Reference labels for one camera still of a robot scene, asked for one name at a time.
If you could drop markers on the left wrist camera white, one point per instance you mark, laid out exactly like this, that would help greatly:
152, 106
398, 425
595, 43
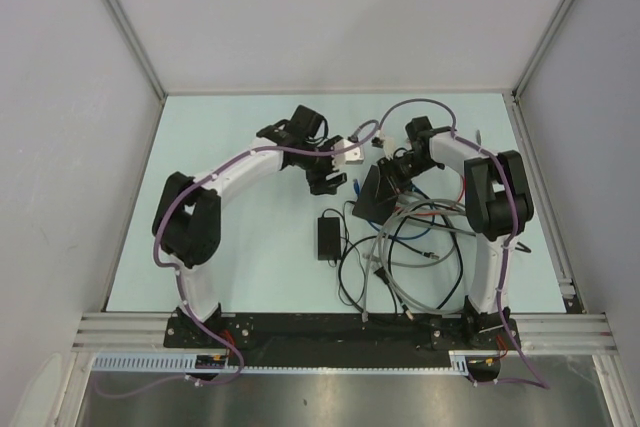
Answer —
347, 152

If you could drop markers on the slotted cable duct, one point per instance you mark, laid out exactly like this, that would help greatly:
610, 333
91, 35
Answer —
177, 363

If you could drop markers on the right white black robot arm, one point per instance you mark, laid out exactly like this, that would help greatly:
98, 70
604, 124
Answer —
498, 204

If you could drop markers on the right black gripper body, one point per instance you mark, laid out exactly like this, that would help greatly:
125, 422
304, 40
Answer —
407, 167

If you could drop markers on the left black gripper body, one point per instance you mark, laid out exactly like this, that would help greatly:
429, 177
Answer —
317, 164

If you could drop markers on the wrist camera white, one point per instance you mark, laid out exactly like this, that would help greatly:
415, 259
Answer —
347, 152
388, 144

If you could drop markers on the aluminium frame rail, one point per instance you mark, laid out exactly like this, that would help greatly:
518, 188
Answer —
542, 333

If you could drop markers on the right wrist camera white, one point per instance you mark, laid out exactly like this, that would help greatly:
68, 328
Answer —
388, 144

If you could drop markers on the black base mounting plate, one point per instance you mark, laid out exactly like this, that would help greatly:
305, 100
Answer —
340, 340

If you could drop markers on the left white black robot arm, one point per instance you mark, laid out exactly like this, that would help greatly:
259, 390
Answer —
187, 227

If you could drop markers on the black network switch box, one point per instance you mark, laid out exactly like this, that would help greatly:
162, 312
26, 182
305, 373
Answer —
365, 208

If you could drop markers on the black power adapter brick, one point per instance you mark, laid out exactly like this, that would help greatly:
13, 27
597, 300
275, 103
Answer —
328, 238

